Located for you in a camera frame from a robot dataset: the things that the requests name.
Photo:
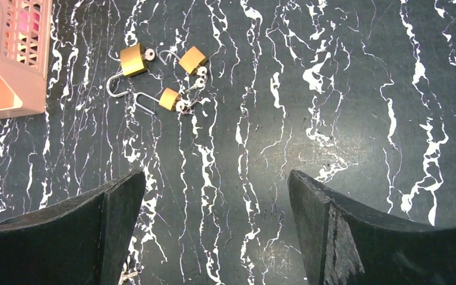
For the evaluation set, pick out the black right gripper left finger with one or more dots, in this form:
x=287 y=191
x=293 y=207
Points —
x=80 y=240

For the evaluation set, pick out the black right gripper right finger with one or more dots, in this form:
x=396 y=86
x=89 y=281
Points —
x=344 y=241

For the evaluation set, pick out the large brass padlock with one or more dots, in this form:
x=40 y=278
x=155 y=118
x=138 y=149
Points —
x=133 y=60

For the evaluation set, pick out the small brass padlock upper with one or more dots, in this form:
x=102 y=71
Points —
x=191 y=61

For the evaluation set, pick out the orange plastic file organizer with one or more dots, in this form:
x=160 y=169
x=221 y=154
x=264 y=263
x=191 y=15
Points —
x=24 y=52

